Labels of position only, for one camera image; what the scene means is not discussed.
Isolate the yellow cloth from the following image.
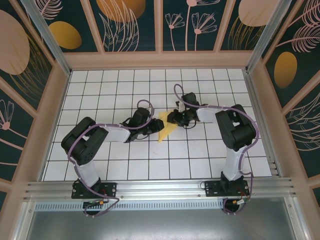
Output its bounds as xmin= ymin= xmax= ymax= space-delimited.
xmin=157 ymin=111 xmax=178 ymax=145

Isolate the black base plate left arm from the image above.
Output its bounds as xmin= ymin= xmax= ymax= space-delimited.
xmin=71 ymin=182 xmax=118 ymax=200

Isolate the black base plate right arm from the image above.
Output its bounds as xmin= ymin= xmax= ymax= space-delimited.
xmin=204 ymin=180 xmax=250 ymax=198

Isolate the grey sheet metal shelf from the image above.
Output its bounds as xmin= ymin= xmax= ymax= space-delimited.
xmin=23 ymin=209 xmax=305 ymax=240

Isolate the aluminium side rail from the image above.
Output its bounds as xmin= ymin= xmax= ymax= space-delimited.
xmin=243 ymin=71 xmax=285 ymax=179

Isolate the aluminium mounting rail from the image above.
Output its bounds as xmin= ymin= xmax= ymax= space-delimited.
xmin=23 ymin=176 xmax=300 ymax=201

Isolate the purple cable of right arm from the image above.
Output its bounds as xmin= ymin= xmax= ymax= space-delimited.
xmin=173 ymin=83 xmax=261 ymax=216

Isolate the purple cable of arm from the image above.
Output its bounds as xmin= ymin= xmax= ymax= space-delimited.
xmin=173 ymin=83 xmax=261 ymax=216
xmin=66 ymin=99 xmax=155 ymax=218

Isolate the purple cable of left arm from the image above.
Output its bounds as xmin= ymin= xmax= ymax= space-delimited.
xmin=66 ymin=99 xmax=155 ymax=218

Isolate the slotted grey cable duct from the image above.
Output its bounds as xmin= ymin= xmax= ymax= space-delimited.
xmin=34 ymin=201 xmax=225 ymax=211

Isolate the aluminium frame post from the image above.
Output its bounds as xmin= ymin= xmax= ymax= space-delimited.
xmin=245 ymin=0 xmax=294 ymax=75
xmin=19 ymin=0 xmax=73 ymax=77

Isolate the small circuit board with wires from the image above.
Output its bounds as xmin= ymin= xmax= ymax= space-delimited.
xmin=83 ymin=198 xmax=111 ymax=208
xmin=231 ymin=197 xmax=251 ymax=207

